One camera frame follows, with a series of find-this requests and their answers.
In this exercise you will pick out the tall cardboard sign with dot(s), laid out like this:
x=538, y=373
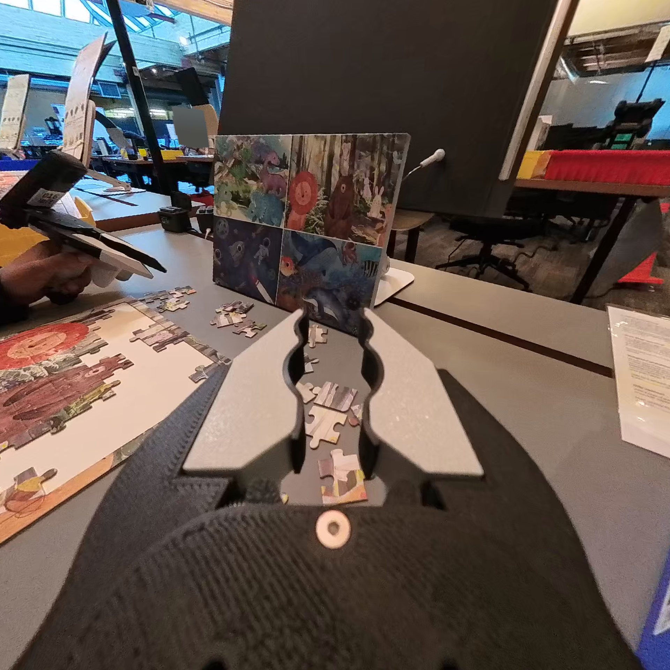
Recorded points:
x=83, y=94

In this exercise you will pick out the black partition panel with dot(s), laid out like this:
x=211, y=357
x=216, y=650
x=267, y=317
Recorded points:
x=392, y=68

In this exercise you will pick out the puzzle pieces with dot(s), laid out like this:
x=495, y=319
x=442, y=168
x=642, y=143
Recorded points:
x=324, y=418

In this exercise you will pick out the orange edged jigsaw piece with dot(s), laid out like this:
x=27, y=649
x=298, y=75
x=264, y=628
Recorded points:
x=340, y=481

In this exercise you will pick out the white display board stand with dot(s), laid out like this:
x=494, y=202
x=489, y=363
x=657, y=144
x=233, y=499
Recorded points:
x=392, y=285

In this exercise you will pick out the red cloth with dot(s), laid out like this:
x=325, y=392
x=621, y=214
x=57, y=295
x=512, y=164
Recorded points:
x=607, y=165

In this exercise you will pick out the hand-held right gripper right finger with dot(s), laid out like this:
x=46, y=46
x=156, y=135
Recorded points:
x=424, y=418

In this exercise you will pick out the animal jigsaw puzzle board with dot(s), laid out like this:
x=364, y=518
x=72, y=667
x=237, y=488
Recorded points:
x=42, y=387

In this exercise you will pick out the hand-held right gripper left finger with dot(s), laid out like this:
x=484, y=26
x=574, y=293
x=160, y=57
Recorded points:
x=241, y=418

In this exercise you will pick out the blue plastic bin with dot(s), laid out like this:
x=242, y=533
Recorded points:
x=657, y=638

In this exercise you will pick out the printed paper sheet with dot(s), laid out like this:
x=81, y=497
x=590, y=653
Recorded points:
x=644, y=377

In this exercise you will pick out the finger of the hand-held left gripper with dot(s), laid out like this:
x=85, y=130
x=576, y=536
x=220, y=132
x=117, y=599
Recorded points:
x=131, y=251
x=118, y=260

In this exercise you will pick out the black slanted pole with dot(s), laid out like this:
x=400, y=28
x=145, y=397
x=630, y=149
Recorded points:
x=136, y=89

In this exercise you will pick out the small cardboard sign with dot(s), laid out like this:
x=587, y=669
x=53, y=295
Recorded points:
x=14, y=110

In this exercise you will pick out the black battery charger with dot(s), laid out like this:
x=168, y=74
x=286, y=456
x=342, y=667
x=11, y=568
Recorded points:
x=172, y=217
x=204, y=217

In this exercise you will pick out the black office chair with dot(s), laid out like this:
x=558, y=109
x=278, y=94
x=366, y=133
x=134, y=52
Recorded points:
x=487, y=225

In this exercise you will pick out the yellow plastic bin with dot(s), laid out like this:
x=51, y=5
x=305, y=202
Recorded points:
x=15, y=246

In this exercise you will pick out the wooden stool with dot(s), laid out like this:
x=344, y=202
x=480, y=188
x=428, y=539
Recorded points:
x=411, y=222

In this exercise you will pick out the wooden table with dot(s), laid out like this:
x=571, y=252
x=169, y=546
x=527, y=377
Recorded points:
x=602, y=188

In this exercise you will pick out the person's left hand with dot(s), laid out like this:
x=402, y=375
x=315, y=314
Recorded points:
x=52, y=277

